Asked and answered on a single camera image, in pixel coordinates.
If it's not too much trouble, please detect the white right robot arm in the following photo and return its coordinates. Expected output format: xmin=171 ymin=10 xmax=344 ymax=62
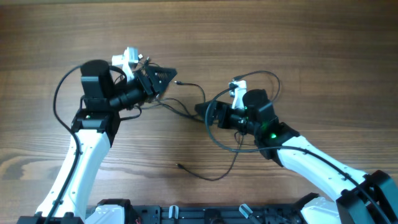
xmin=195 ymin=90 xmax=397 ymax=223

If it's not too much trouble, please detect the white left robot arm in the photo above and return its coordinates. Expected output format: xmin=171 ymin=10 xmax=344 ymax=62
xmin=18 ymin=60 xmax=177 ymax=223

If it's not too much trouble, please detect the black thin usb cable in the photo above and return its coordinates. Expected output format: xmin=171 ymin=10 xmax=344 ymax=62
xmin=155 ymin=70 xmax=281 ymax=182

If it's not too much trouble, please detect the black camera cable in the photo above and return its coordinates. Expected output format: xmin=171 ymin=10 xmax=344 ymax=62
xmin=204 ymin=81 xmax=386 ymax=224
xmin=43 ymin=64 xmax=128 ymax=224

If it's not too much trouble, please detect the black left camera cable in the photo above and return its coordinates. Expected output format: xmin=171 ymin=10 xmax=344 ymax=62
xmin=43 ymin=64 xmax=128 ymax=224

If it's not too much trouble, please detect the black right camera cable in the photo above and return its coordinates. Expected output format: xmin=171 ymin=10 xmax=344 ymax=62
xmin=204 ymin=81 xmax=386 ymax=224

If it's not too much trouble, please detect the black thick usb cable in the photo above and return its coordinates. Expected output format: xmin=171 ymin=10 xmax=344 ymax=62
xmin=136 ymin=55 xmax=208 ymax=123

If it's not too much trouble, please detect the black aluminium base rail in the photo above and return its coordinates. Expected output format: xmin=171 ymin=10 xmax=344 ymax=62
xmin=133 ymin=204 xmax=305 ymax=224

